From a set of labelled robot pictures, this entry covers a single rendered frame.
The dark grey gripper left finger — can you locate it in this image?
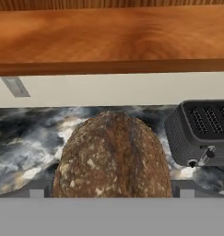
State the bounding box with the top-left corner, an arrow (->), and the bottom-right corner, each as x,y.
0,178 -> 55,198

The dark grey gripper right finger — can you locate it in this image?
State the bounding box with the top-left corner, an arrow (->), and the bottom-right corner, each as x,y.
171,179 -> 221,198

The brown bread loaf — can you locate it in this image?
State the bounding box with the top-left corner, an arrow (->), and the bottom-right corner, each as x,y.
52,110 -> 173,198

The wooden cabinet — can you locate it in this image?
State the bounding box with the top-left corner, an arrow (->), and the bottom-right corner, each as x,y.
0,0 -> 224,77

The black toaster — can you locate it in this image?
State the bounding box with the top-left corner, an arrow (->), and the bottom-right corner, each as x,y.
163,99 -> 224,169

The grey wall outlet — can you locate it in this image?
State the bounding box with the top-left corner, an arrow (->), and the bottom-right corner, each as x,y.
0,77 -> 31,99

